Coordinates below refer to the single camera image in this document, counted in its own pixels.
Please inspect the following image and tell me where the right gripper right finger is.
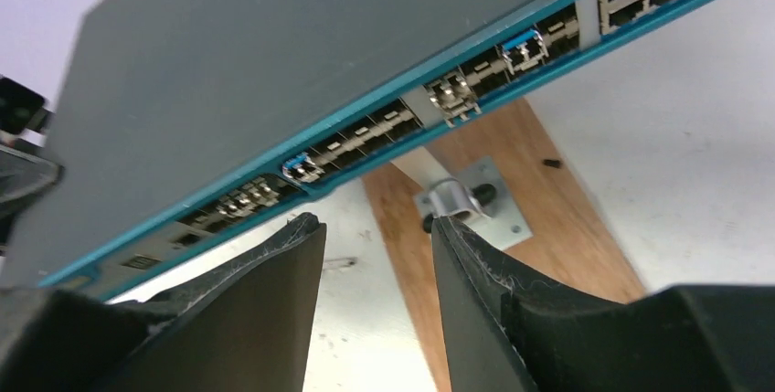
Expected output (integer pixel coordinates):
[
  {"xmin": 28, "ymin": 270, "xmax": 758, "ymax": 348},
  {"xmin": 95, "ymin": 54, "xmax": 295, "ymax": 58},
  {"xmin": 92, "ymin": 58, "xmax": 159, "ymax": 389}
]
[{"xmin": 431, "ymin": 217, "xmax": 630, "ymax": 391}]

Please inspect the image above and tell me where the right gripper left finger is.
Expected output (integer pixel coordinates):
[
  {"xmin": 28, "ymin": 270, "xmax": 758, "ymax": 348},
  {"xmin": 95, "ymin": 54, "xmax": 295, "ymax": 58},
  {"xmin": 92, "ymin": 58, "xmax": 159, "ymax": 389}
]
[{"xmin": 95, "ymin": 213, "xmax": 327, "ymax": 391}]

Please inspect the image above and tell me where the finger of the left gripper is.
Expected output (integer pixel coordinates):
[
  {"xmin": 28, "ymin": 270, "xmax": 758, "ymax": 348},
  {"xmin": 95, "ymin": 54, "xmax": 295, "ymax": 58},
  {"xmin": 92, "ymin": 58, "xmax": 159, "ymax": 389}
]
[{"xmin": 1, "ymin": 143, "xmax": 64, "ymax": 220}]

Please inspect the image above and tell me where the teal grey network switch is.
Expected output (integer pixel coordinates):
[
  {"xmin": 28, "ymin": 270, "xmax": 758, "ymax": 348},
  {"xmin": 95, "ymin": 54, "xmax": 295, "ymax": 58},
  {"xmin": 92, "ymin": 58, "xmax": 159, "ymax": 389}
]
[{"xmin": 1, "ymin": 0, "xmax": 712, "ymax": 300}]

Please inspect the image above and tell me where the wooden base board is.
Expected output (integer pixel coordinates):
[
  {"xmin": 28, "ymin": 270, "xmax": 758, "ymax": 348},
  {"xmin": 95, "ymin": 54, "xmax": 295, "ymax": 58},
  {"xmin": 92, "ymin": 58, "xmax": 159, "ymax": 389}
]
[{"xmin": 363, "ymin": 100, "xmax": 645, "ymax": 391}]

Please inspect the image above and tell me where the blue tab transceiver module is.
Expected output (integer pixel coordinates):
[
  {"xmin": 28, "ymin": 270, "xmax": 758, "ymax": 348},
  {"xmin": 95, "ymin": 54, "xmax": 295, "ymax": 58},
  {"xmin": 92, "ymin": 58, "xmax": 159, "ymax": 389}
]
[
  {"xmin": 281, "ymin": 152, "xmax": 324, "ymax": 183},
  {"xmin": 499, "ymin": 28, "xmax": 548, "ymax": 76}
]

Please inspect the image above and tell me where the small black screw on board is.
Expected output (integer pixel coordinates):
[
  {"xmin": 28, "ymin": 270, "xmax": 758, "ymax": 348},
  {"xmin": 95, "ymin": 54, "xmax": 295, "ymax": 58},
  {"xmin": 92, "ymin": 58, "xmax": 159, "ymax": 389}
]
[{"xmin": 542, "ymin": 159, "xmax": 563, "ymax": 169}]

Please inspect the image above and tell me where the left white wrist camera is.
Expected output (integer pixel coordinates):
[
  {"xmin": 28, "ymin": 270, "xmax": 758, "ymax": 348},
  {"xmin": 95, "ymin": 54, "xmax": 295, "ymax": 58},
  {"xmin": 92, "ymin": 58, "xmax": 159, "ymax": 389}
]
[{"xmin": 1, "ymin": 76, "xmax": 52, "ymax": 135}]

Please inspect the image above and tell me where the metal switch mounting stand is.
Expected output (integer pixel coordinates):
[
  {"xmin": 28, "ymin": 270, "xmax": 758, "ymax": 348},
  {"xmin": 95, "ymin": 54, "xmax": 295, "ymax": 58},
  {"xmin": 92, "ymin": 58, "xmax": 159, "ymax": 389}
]
[{"xmin": 392, "ymin": 147, "xmax": 533, "ymax": 251}]

